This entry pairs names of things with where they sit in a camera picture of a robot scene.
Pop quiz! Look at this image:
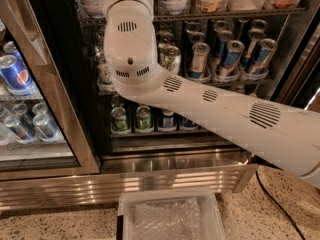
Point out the left green soda can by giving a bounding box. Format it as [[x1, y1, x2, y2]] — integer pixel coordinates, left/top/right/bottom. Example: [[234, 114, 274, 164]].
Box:
[[111, 107, 129, 132]]

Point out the front left red bull can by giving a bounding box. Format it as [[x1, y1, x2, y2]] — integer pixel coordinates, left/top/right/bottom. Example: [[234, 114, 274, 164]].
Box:
[[188, 42, 210, 79]]

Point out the large pepsi can behind glass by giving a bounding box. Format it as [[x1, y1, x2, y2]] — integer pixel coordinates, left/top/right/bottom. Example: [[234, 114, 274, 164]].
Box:
[[0, 55, 33, 90]]

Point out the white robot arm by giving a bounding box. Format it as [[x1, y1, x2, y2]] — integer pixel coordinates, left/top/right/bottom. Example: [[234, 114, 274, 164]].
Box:
[[103, 0, 320, 188]]

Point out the right front red bull can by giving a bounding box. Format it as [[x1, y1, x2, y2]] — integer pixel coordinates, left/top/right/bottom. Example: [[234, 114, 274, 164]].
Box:
[[247, 38, 278, 75]]

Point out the stainless glass fridge door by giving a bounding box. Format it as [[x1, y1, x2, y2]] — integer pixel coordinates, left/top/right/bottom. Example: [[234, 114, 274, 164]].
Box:
[[0, 0, 100, 181]]

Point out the silver can behind glass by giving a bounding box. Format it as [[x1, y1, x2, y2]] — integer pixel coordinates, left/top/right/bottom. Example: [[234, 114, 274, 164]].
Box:
[[4, 115, 35, 141], [33, 113, 58, 139]]

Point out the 7up can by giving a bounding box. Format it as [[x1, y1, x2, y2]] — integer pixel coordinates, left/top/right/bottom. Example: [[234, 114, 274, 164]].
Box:
[[95, 52, 112, 85], [159, 45, 181, 74]]

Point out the clear plastic bin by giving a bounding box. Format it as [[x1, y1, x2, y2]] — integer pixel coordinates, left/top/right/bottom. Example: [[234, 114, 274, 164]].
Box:
[[116, 187, 225, 240]]

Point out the blue pepsi can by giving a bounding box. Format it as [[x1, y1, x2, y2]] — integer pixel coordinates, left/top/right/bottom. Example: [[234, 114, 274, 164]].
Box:
[[159, 109, 175, 129], [181, 117, 197, 128]]

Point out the front right 7up can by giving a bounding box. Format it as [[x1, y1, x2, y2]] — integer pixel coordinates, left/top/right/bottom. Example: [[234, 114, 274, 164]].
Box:
[[159, 45, 181, 74]]

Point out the green soda can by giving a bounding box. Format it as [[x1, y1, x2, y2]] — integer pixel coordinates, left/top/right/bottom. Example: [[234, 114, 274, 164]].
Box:
[[111, 107, 129, 132], [136, 105, 152, 130]]

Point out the stainless steel fridge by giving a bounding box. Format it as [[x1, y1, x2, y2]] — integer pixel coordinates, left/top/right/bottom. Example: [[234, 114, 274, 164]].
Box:
[[0, 0, 320, 212]]

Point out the black power cable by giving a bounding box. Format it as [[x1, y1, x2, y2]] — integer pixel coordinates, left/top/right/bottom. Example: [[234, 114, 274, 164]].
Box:
[[255, 171, 307, 240]]

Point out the front left 7up can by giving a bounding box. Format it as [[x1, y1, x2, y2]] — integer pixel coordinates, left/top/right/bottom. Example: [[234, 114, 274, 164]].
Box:
[[95, 52, 112, 85]]

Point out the bubble wrap sheet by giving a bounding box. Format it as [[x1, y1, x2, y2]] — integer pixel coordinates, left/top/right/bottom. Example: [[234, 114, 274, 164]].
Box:
[[133, 197, 202, 240]]

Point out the red bull can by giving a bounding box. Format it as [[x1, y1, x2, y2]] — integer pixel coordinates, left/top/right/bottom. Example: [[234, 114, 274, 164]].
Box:
[[247, 38, 278, 75], [188, 42, 210, 79], [218, 40, 244, 77]]

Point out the middle blue pepsi can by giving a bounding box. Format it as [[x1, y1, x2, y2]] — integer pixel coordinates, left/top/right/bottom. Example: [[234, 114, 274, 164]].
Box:
[[181, 117, 197, 128]]

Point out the left blue pepsi can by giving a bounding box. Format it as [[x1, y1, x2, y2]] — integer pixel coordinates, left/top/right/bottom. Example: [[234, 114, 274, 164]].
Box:
[[159, 109, 175, 129]]

